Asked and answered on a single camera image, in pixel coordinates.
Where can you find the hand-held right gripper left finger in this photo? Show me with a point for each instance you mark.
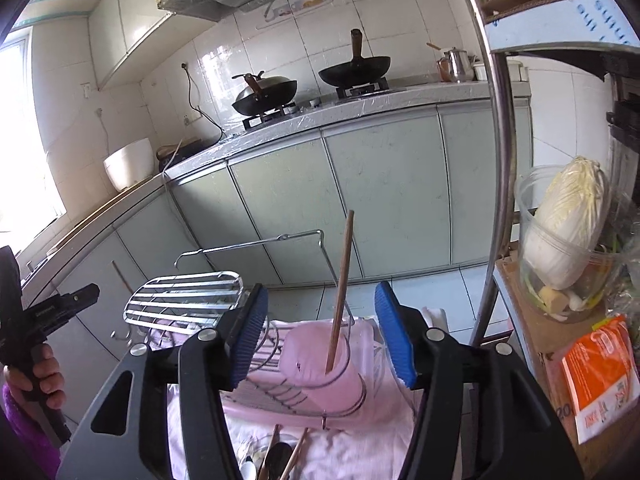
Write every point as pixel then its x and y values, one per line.
pixel 247 330

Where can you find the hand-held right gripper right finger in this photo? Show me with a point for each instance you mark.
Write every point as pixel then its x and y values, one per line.
pixel 395 335

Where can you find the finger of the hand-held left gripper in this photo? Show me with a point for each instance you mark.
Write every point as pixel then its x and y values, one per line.
pixel 70 300

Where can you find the pink plastic utensil cup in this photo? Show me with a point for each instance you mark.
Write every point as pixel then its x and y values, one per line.
pixel 305 355

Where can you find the black spoon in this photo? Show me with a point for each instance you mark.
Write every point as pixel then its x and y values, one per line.
pixel 277 460

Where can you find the person's left hand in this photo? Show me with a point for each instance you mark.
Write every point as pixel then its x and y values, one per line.
pixel 50 375

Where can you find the pink plastic drip tray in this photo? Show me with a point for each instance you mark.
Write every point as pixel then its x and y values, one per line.
pixel 260 410

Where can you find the white cloth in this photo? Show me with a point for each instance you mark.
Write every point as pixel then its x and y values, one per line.
pixel 350 455

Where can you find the white pot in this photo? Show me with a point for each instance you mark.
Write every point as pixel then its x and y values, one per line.
pixel 130 165

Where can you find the kitchen counter with cabinets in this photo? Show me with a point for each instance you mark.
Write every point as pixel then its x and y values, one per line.
pixel 390 185

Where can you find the window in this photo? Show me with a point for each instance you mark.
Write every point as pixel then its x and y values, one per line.
pixel 25 135

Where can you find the black induction cooker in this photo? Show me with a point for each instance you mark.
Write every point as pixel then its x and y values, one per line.
pixel 185 152

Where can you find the napa cabbage in container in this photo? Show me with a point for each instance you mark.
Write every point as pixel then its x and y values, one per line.
pixel 527 200

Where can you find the orange packet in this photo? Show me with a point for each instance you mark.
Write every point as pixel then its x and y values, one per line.
pixel 600 375

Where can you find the gas stove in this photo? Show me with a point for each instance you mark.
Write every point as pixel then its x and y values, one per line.
pixel 310 102

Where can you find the black wok with lid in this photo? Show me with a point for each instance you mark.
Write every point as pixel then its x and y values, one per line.
pixel 265 92

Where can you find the metal storage shelf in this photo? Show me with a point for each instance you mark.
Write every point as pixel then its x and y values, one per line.
pixel 500 110

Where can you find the brown jar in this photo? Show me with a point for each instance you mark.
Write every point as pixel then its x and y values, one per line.
pixel 444 70

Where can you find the metal kettle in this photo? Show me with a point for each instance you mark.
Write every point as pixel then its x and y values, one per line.
pixel 460 65

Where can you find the white wall cupboard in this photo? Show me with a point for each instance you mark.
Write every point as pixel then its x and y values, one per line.
pixel 130 25

